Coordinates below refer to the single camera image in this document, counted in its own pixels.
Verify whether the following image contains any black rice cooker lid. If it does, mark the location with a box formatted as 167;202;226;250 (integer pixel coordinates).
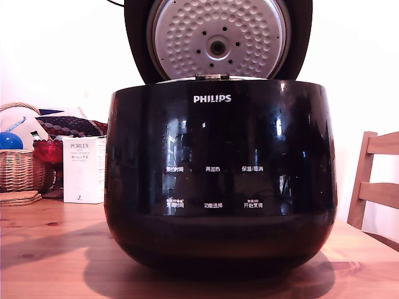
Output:
123;0;314;85

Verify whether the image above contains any black Philips rice cooker body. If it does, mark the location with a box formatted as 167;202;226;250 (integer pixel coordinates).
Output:
103;78;339;277

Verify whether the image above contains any white Porlex box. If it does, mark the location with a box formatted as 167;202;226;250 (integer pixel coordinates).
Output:
62;136;107;204

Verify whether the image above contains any dark patterned cushion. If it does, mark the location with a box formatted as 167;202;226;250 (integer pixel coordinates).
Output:
35;115;108;139

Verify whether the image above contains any red glass footed bowl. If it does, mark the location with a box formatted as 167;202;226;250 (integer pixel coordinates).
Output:
32;139;64;199

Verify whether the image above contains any wooden chair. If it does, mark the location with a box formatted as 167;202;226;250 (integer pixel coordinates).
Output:
346;131;399;250

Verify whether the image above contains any woven wicker basket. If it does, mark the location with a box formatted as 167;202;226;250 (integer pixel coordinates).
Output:
0;102;47;194

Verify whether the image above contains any white cloth with blue print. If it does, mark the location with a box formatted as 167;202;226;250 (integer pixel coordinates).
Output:
0;107;49;151

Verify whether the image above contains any cork coaster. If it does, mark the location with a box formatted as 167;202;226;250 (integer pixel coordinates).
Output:
0;191;42;202
0;196;42;207

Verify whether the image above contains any blue ball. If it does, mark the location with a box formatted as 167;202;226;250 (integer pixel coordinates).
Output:
0;131;24;151

